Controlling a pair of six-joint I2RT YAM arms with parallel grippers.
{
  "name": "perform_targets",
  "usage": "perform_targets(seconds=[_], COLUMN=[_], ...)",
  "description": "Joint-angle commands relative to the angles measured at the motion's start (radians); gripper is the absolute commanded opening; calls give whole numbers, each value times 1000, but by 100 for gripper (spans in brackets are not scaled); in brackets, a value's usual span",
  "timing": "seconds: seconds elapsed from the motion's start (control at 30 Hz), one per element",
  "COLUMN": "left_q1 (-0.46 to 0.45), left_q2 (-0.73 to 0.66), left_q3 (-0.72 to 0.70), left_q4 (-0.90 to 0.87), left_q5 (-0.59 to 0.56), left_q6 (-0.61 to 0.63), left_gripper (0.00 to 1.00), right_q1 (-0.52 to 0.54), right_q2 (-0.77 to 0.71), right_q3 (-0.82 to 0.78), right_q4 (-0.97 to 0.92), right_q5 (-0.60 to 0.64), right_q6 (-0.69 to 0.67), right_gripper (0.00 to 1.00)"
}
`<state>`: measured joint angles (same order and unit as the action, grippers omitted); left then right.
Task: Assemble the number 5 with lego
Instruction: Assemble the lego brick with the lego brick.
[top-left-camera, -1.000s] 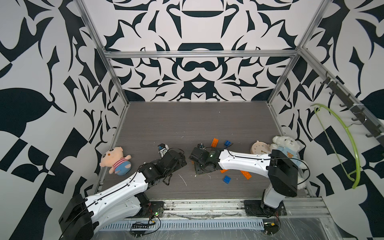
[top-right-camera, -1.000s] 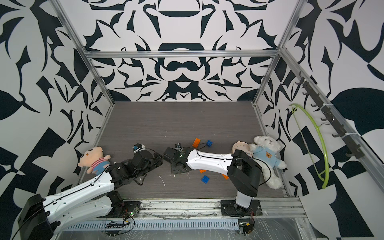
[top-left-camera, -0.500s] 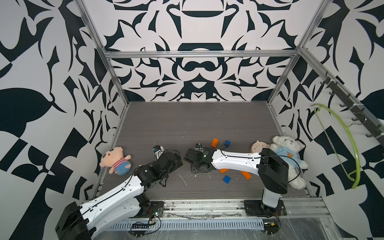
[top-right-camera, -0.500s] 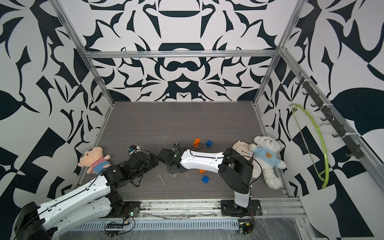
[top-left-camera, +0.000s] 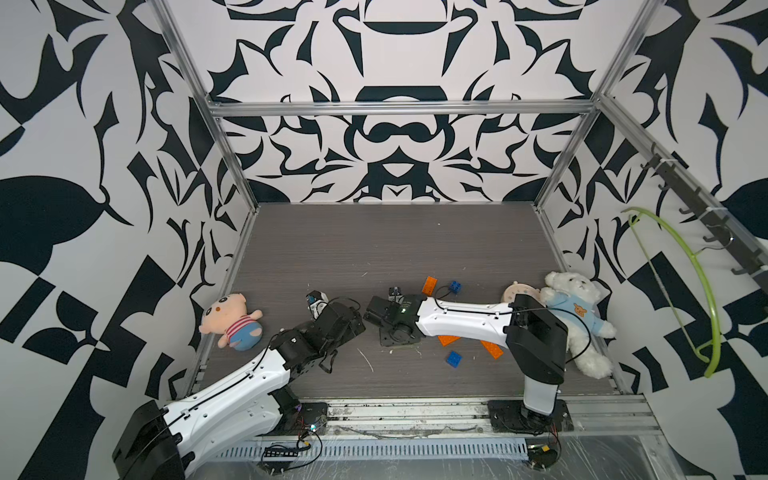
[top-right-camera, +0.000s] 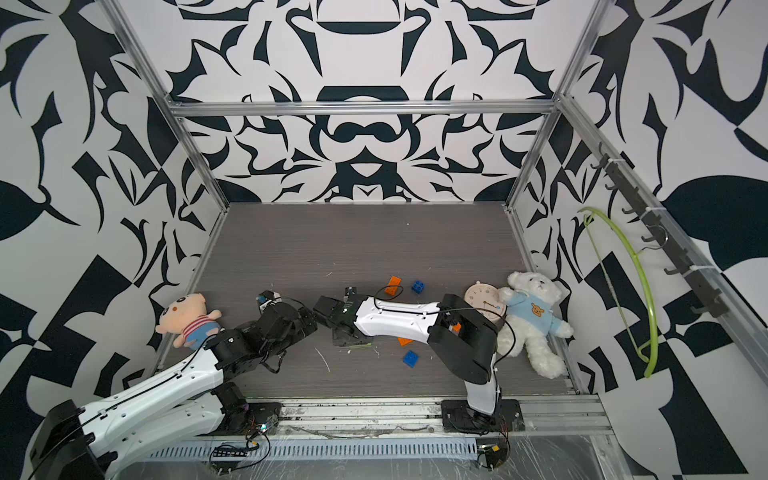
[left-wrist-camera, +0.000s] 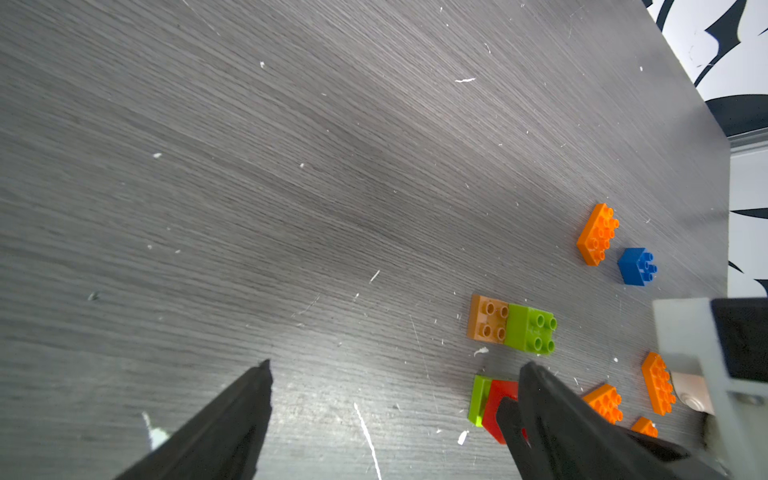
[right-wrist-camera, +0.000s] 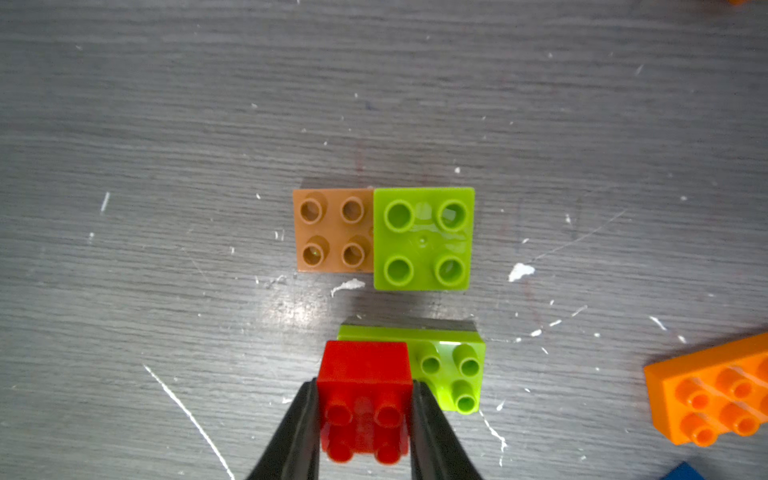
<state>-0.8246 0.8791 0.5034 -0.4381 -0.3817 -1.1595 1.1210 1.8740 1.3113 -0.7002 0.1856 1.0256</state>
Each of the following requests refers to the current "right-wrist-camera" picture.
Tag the blue lego brick near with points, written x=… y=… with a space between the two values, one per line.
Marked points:
x=683 y=471

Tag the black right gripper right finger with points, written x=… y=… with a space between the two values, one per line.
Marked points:
x=436 y=452

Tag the long green lego brick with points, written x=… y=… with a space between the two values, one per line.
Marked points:
x=446 y=355

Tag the small green lego brick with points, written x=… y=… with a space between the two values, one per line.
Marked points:
x=423 y=238

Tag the red lego brick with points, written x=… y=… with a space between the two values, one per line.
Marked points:
x=365 y=391

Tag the orange lego brick middle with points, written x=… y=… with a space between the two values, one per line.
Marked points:
x=695 y=398

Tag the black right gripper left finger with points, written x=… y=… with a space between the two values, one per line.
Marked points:
x=294 y=450

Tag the tan lego plate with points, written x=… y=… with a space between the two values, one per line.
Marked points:
x=333 y=230

